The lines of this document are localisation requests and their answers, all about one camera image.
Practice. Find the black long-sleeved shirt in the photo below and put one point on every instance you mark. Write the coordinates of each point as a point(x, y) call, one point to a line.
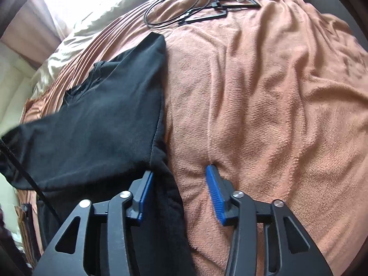
point(109, 120)

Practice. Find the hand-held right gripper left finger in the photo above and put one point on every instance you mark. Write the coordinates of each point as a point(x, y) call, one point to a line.
point(145, 189)

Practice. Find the black frame hanger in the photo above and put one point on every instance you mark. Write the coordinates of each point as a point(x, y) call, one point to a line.
point(222, 15)
point(256, 4)

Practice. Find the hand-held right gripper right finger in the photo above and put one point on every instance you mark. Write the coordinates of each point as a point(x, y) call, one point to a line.
point(215, 189)

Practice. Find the pink curtain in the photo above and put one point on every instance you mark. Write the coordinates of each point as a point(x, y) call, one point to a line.
point(31, 31)

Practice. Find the orange-brown blanket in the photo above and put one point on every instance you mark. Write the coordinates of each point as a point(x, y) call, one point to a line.
point(258, 106)

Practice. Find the beige duvet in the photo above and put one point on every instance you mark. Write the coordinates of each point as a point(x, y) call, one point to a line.
point(95, 26)

